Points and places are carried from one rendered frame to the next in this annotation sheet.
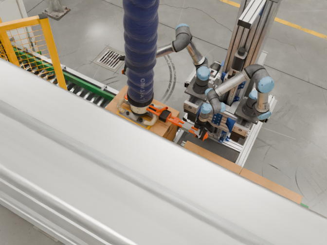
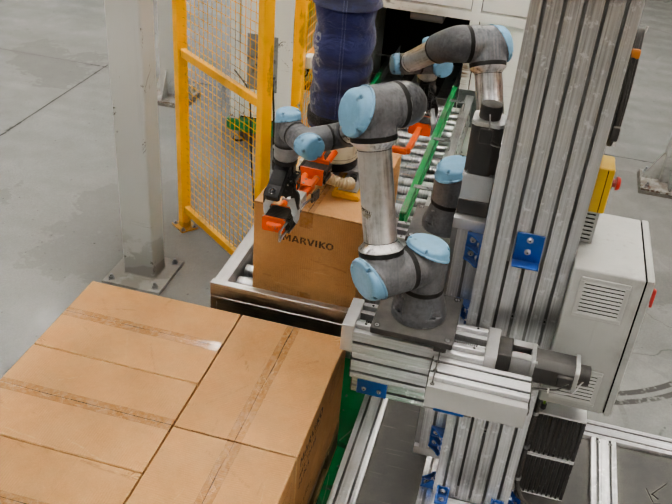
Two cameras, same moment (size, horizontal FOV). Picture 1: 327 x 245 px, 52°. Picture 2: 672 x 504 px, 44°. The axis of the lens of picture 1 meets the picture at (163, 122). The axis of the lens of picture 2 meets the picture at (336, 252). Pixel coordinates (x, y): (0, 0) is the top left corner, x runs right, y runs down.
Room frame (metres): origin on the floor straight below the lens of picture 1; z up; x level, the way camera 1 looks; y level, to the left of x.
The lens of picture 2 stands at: (1.30, -2.52, 2.38)
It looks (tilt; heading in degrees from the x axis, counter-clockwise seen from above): 33 degrees down; 78
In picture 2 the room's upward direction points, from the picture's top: 5 degrees clockwise
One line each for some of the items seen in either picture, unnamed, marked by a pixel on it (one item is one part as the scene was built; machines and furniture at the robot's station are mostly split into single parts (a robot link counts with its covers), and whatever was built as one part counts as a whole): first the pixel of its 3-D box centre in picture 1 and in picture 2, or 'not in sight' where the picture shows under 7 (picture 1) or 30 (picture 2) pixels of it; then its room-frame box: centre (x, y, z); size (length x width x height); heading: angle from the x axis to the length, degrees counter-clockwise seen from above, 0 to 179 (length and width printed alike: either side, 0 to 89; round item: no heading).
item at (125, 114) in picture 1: (134, 117); not in sight; (1.74, 0.26, 0.98); 0.34 x 0.10 x 0.05; 64
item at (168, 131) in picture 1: (140, 124); (329, 220); (1.82, 0.22, 0.75); 0.60 x 0.40 x 0.40; 65
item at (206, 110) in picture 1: (206, 110); (288, 127); (1.58, -0.31, 1.38); 0.09 x 0.08 x 0.11; 112
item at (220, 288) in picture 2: (171, 149); (301, 306); (1.68, -0.11, 0.58); 0.70 x 0.03 x 0.06; 156
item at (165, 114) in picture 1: (164, 115); (314, 171); (1.72, -0.01, 1.08); 0.10 x 0.08 x 0.06; 154
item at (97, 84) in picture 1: (92, 86); (436, 197); (2.45, 0.83, 0.50); 2.31 x 0.05 x 0.19; 66
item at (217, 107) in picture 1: (216, 106); (309, 141); (1.63, -0.40, 1.38); 0.11 x 0.11 x 0.08; 22
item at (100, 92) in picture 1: (62, 71); (439, 147); (2.54, 1.18, 0.60); 1.60 x 0.10 x 0.09; 66
